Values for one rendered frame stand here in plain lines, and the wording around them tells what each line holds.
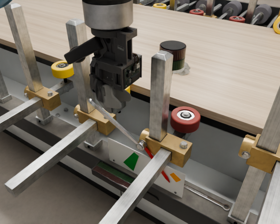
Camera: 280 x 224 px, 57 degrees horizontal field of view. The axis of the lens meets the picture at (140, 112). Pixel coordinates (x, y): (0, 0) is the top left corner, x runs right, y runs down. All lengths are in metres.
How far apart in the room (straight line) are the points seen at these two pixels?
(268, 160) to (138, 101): 0.53
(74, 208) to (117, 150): 0.87
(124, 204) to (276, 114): 0.34
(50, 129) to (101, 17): 0.64
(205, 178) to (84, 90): 0.50
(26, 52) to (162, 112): 0.50
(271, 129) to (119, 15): 0.34
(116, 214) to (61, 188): 1.19
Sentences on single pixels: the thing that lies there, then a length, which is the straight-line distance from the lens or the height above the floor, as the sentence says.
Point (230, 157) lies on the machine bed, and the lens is 0.91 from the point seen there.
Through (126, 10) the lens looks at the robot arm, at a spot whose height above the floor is 1.21.
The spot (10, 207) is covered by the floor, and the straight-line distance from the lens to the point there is 1.75.
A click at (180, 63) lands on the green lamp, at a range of 0.60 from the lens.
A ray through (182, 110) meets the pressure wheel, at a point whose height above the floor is 0.91.
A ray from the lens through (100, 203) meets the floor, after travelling 1.62.
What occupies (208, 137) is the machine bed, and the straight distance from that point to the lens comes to 0.89.
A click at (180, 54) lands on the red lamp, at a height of 1.10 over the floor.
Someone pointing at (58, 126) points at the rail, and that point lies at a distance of 1.03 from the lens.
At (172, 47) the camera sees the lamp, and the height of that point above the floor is 1.11.
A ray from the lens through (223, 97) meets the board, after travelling 0.82.
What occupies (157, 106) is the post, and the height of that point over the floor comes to 0.98.
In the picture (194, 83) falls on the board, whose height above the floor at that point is 0.90.
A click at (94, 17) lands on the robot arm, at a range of 0.47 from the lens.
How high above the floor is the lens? 1.34
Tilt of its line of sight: 37 degrees down
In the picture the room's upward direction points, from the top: straight up
